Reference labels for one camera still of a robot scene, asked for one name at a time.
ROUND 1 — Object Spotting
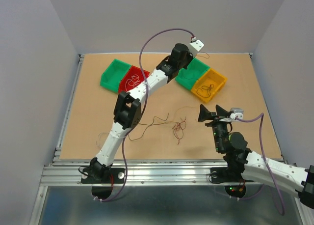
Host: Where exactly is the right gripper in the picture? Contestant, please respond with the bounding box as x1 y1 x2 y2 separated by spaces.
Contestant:
197 104 231 153

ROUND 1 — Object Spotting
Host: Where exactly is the yellow wire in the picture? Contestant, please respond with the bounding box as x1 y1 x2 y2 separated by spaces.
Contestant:
174 106 201 120

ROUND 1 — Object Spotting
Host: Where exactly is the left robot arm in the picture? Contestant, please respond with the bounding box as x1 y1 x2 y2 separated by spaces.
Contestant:
80 43 199 184

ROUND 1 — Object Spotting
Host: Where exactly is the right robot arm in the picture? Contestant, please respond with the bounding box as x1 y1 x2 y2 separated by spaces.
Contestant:
198 105 314 208

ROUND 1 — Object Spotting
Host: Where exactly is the yellow bin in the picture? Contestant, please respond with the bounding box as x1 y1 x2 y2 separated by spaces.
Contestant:
191 68 227 103

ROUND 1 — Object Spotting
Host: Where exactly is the right green bin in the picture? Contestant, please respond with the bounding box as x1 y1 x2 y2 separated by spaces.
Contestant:
175 58 210 91

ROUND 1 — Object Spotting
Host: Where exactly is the green bin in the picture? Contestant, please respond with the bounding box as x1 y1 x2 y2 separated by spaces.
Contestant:
100 59 131 93
175 58 210 91

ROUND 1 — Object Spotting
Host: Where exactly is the red bin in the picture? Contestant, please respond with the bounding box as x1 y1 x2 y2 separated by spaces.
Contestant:
118 65 144 93

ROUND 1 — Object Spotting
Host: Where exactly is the left green bin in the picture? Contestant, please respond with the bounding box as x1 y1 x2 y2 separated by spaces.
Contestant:
100 59 131 93

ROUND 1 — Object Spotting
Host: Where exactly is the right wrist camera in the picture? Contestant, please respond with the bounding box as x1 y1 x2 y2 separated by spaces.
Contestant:
229 108 244 121

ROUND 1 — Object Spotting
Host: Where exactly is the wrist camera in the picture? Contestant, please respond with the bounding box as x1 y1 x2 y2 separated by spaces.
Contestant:
229 108 244 121
188 37 204 57

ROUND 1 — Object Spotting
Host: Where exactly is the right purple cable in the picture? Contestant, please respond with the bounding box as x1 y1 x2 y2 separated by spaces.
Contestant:
235 112 286 216

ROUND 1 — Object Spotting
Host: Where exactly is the purple cable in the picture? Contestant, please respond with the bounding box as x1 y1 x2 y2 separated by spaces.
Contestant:
93 28 197 203
235 112 286 216

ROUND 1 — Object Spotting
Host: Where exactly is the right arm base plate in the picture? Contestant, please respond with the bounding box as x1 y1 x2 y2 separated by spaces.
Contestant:
209 167 244 184

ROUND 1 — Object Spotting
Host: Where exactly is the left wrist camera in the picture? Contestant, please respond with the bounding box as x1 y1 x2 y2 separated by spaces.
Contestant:
188 37 204 57

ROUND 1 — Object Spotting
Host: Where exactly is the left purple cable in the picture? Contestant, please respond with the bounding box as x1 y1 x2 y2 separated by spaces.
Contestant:
93 28 197 203

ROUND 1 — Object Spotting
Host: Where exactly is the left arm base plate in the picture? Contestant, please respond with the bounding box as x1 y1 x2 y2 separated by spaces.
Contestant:
78 167 125 184

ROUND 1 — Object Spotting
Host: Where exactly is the aluminium frame rail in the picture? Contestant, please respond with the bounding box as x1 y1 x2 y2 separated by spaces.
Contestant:
30 54 226 225

